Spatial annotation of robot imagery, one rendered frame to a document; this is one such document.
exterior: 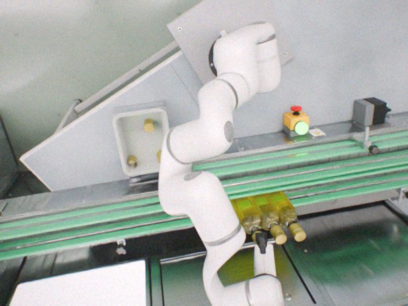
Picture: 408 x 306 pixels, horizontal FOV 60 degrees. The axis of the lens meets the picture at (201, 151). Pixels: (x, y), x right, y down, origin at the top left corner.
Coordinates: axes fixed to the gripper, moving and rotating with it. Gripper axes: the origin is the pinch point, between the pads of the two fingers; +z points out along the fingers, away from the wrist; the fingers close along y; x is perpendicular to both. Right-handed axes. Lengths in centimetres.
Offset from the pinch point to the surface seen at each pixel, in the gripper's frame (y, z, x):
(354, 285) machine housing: -16.4, 0.3, -26.3
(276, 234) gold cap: 1.4, 2.1, -4.4
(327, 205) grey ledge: -13.0, 36.2, -26.7
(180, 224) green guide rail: -3.3, 14.2, 25.7
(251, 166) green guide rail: 13.5, 20.9, 1.4
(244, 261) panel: -12.9, 6.6, 5.1
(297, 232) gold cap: 1.2, 2.9, -10.4
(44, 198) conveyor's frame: 6, 19, 73
